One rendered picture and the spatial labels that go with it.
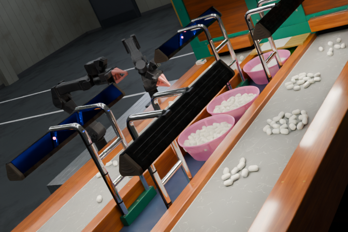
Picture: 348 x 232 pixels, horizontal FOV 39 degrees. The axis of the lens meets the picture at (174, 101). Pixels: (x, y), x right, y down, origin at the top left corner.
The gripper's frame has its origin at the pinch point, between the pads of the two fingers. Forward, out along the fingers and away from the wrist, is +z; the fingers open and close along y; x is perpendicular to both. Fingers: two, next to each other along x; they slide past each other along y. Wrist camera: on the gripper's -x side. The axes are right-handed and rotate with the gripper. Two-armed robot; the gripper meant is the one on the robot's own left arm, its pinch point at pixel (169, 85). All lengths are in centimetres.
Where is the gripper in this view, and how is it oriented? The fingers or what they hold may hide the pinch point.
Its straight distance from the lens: 278.1
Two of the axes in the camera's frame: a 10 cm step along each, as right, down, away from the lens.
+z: 8.3, 4.8, -2.8
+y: 5.2, -4.9, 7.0
